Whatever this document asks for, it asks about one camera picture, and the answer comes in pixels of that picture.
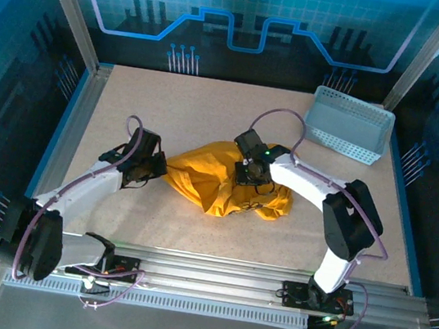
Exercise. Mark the yellow t-shirt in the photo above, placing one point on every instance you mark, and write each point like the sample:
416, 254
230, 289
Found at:
209, 175

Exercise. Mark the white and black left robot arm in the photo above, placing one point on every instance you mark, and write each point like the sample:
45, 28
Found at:
83, 189

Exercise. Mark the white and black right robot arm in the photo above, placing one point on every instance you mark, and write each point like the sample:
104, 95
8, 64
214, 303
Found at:
304, 179

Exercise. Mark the grey-blue perforated plastic basket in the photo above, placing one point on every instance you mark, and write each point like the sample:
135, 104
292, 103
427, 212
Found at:
346, 121

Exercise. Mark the aluminium side rail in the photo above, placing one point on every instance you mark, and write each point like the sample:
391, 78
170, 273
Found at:
93, 79

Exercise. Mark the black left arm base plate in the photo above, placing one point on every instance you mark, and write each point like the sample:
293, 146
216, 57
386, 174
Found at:
125, 270

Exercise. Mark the aluminium frame beam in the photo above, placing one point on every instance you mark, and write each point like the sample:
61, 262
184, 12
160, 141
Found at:
207, 272

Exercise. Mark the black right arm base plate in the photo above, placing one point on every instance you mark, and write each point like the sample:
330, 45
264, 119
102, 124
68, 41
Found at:
293, 293

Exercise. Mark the aluminium frame post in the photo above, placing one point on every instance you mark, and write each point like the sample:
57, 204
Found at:
425, 59
67, 5

